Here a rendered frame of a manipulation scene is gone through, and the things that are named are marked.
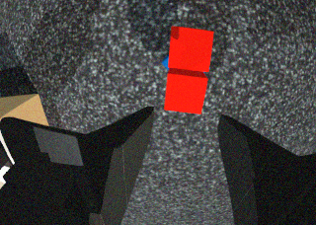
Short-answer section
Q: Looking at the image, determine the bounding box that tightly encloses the red cube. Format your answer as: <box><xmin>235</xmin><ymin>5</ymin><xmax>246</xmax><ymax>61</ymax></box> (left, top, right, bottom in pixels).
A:
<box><xmin>165</xmin><ymin>68</ymin><xmax>208</xmax><ymax>114</ymax></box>
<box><xmin>169</xmin><ymin>27</ymin><xmax>213</xmax><ymax>71</ymax></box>

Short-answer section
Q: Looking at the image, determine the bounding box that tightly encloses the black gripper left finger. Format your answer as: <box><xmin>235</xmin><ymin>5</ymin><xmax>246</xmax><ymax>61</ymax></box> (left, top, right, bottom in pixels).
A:
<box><xmin>0</xmin><ymin>107</ymin><xmax>154</xmax><ymax>225</ymax></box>

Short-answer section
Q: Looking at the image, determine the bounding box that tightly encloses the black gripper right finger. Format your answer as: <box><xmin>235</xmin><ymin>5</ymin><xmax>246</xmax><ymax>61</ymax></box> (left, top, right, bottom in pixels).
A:
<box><xmin>217</xmin><ymin>114</ymin><xmax>316</xmax><ymax>225</ymax></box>

